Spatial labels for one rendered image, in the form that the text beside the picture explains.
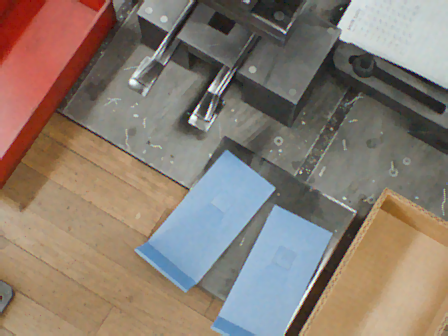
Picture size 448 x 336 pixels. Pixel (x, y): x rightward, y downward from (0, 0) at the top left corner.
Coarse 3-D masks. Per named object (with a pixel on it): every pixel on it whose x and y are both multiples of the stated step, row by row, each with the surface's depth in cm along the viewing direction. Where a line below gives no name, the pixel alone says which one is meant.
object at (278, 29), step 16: (208, 0) 89; (224, 0) 84; (240, 0) 83; (256, 0) 85; (272, 0) 86; (288, 0) 87; (304, 0) 87; (240, 16) 88; (256, 16) 87; (272, 16) 87; (288, 16) 87; (256, 32) 90; (272, 32) 87; (288, 32) 87
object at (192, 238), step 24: (216, 168) 105; (240, 168) 105; (192, 192) 105; (216, 192) 105; (240, 192) 105; (264, 192) 105; (192, 216) 104; (216, 216) 104; (240, 216) 104; (168, 240) 103; (192, 240) 103; (216, 240) 103; (168, 264) 102; (192, 264) 102
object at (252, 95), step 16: (224, 16) 106; (144, 32) 107; (160, 32) 104; (192, 64) 110; (240, 80) 104; (256, 96) 106; (272, 96) 103; (304, 96) 104; (272, 112) 107; (288, 112) 104
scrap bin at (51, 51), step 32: (0, 0) 109; (32, 0) 112; (64, 0) 112; (96, 0) 109; (0, 32) 111; (32, 32) 111; (64, 32) 111; (96, 32) 108; (0, 64) 110; (32, 64) 110; (64, 64) 105; (0, 96) 109; (32, 96) 109; (64, 96) 109; (0, 128) 108; (32, 128) 105; (0, 160) 102
